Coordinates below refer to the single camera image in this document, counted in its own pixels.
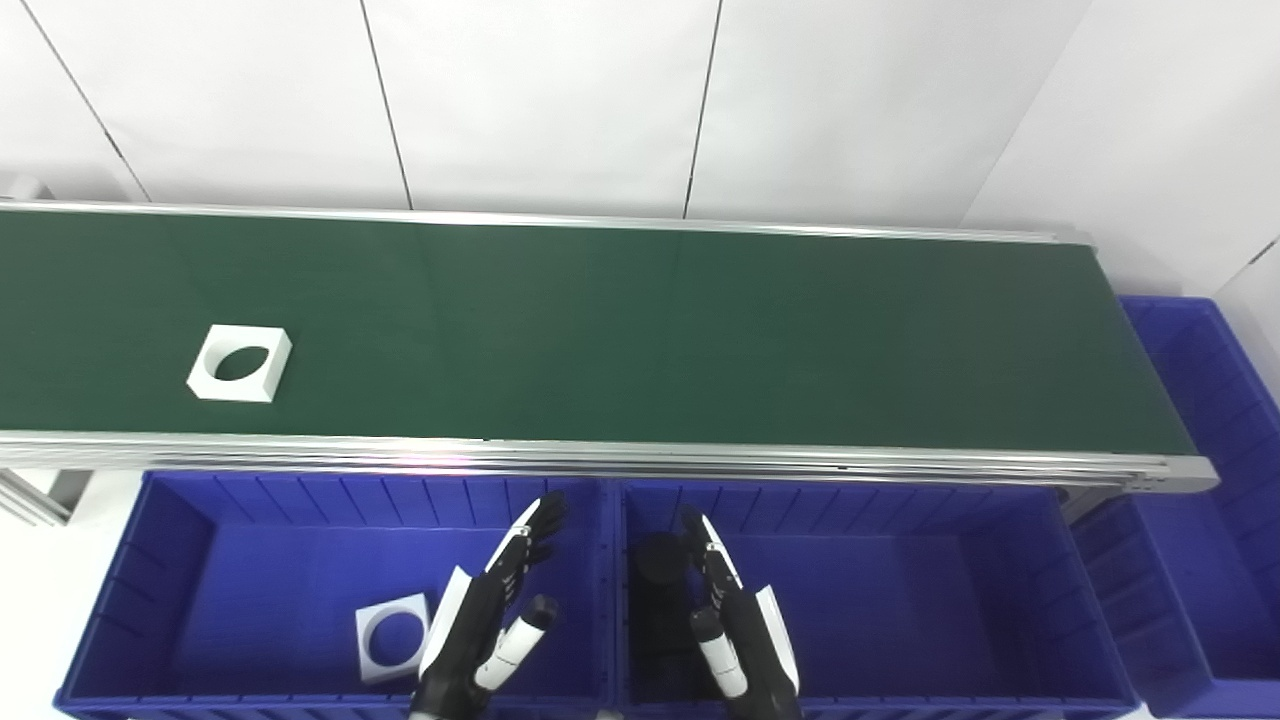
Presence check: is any white and black right hand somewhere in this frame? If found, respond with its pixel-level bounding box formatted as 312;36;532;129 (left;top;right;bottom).
680;507;803;720

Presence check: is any white and black left hand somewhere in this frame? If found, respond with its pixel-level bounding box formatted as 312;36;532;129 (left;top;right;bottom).
410;490;568;720

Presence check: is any white square part with hole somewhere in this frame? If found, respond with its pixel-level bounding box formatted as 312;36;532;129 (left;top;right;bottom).
355;593;433;685
186;324;293;403

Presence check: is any black cylinder part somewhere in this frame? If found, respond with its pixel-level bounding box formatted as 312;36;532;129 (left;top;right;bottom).
627;533;693;693

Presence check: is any blue plastic bin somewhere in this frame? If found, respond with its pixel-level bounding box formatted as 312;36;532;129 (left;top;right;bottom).
612;478;1141;720
55;470;617;720
1072;295;1280;719

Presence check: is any green conveyor belt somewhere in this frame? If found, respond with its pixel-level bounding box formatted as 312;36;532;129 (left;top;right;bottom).
0;210;1197;457
0;175;1220;494

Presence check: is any aluminium conveyor leg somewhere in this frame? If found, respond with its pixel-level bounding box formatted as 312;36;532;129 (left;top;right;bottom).
0;468;94;527

